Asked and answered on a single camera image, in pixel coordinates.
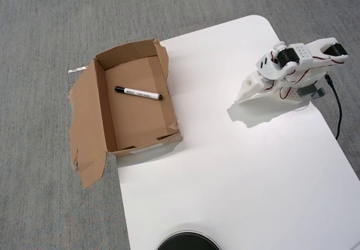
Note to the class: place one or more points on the white pivoting gripper jaw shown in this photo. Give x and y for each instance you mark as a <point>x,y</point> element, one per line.
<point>261,95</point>

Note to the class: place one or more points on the white fixed gripper jaw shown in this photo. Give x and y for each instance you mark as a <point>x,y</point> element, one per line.
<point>244,94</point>

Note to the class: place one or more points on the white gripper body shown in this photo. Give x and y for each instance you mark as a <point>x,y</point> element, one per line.
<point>251,87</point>

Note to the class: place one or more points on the black and white marker pen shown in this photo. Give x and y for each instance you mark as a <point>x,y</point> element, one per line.
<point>137,93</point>

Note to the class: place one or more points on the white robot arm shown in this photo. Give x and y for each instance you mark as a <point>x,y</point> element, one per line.
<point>302,54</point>

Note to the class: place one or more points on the open brown cardboard box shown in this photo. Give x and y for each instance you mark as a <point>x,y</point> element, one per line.
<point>135,126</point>

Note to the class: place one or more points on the grey table clamp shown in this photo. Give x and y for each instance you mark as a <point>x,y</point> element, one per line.
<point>309,92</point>

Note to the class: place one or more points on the black round disc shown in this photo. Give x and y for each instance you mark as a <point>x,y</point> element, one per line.
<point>187,240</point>

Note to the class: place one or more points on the white paper label strip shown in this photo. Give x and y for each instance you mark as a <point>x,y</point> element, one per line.
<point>76,70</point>

